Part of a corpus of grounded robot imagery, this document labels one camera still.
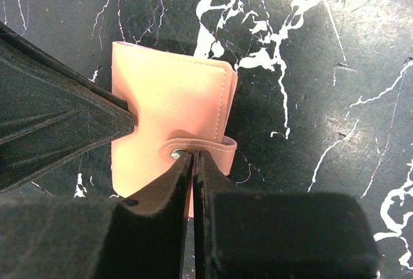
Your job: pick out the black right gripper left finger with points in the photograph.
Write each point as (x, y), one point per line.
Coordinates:
(142, 236)

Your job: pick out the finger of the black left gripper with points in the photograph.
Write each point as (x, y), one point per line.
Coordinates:
(50, 114)

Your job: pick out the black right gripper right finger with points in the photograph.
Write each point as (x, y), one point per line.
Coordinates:
(257, 234)

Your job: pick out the pink leather card holder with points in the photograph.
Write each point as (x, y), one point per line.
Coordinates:
(178, 103)

